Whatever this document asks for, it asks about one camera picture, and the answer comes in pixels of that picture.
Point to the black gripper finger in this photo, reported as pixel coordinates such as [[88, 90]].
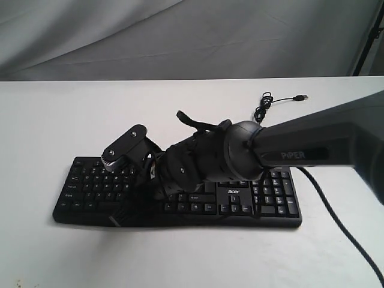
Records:
[[128, 208]]

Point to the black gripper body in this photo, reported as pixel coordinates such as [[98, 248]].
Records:
[[148, 183]]

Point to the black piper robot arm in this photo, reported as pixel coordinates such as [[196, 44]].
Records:
[[238, 174]]

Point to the black acer keyboard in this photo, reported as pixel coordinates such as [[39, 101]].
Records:
[[91, 195]]

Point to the grey backdrop cloth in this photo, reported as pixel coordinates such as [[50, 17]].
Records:
[[172, 40]]

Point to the black tripod stand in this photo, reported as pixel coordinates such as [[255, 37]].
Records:
[[373, 34]]

